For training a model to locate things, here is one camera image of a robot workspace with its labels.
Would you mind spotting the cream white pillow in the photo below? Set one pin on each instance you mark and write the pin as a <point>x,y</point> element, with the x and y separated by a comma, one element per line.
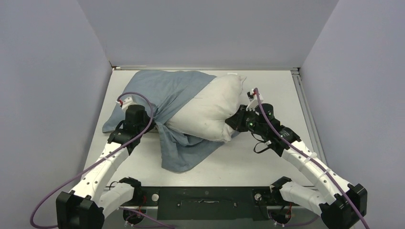
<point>205,114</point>

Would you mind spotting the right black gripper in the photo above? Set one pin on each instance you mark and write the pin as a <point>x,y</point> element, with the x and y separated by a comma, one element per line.
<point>237,121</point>

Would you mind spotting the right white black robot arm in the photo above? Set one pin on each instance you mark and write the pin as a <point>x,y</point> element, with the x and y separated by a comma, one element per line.
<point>339,203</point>

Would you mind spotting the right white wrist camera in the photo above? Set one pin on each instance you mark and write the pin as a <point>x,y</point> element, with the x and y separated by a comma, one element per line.
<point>254,99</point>

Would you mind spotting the patchwork and blue pillowcase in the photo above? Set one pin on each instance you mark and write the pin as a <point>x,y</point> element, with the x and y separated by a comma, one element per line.
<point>163,94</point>

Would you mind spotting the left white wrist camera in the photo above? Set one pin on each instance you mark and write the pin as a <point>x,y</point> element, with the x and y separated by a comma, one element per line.
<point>124,104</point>

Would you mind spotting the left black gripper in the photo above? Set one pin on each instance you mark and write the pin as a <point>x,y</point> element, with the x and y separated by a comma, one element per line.
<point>148,120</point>

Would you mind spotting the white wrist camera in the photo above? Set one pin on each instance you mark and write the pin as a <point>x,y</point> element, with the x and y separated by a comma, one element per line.
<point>254,99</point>
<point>124,104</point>

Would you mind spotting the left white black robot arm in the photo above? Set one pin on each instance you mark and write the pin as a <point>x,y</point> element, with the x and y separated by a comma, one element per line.
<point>86,205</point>

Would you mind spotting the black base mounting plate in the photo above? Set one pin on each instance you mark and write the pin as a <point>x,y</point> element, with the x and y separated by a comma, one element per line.
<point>208,203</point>

